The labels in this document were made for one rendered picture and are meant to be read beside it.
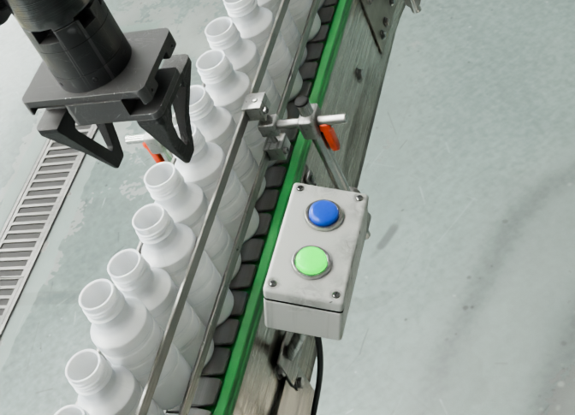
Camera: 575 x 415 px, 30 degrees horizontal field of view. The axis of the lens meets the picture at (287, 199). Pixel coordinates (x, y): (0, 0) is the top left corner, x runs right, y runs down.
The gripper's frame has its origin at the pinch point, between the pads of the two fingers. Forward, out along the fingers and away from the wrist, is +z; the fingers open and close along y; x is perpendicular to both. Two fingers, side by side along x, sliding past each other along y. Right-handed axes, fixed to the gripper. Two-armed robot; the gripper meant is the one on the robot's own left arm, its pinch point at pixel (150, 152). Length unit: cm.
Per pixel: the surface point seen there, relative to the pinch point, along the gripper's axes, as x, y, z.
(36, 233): 110, -146, 139
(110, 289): 1.1, -14.1, 19.0
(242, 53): 40.0, -13.7, 24.5
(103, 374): -6.6, -13.3, 21.7
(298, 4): 57, -13, 31
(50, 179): 130, -151, 139
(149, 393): -5.8, -10.9, 26.1
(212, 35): 41.3, -17.2, 22.3
